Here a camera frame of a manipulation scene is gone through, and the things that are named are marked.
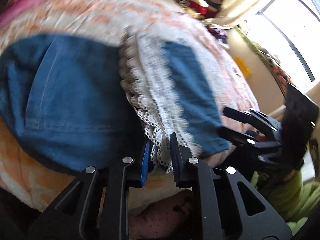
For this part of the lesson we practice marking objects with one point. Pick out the peach white patterned bedspread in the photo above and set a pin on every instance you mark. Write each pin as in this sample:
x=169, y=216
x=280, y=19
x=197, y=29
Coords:
x=106, y=21

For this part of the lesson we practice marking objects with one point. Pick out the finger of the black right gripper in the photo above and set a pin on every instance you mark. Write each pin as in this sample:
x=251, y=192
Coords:
x=236, y=138

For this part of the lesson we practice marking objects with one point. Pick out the yellow bag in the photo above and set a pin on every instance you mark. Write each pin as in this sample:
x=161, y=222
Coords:
x=243, y=68

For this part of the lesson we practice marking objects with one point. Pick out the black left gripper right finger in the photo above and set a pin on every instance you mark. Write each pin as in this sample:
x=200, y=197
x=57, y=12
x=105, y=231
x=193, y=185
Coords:
x=180, y=162

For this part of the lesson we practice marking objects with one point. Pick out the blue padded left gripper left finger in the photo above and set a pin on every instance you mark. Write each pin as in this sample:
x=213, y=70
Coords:
x=144, y=162

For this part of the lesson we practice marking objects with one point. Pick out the green right sleeve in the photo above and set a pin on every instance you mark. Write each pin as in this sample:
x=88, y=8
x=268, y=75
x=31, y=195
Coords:
x=291, y=198

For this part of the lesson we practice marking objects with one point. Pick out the window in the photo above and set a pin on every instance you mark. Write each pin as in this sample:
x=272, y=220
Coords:
x=292, y=35

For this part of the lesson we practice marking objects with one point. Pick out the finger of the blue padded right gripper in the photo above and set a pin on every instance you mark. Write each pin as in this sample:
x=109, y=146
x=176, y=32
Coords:
x=244, y=117

